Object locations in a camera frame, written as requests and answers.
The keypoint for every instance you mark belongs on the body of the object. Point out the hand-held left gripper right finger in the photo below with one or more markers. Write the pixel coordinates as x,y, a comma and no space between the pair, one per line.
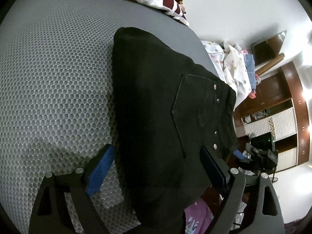
214,168

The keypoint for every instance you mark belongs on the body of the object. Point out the purple printed cloth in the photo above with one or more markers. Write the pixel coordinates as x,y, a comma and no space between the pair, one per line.
198,214

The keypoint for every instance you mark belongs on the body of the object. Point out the wood-framed mirror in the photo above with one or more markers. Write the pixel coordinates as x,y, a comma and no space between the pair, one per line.
265,51

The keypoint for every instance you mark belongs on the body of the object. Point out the blue denim cloth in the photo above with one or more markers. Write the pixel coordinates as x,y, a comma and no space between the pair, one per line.
249,68

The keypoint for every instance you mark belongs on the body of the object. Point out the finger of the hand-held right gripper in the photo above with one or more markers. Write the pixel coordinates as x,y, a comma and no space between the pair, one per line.
238,154

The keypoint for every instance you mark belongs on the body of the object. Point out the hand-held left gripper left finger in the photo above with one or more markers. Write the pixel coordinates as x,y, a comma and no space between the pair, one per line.
101,170

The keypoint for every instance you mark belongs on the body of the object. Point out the small pink item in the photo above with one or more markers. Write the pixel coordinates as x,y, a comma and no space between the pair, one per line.
252,95

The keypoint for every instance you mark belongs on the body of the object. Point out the white polka-dot cloth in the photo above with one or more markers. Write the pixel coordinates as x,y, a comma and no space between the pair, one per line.
234,68

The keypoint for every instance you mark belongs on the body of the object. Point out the brown wooden wardrobe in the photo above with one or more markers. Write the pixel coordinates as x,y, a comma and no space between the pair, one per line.
292,78

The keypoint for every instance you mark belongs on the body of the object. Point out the black pants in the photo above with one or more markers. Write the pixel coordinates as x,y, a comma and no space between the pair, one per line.
151,117

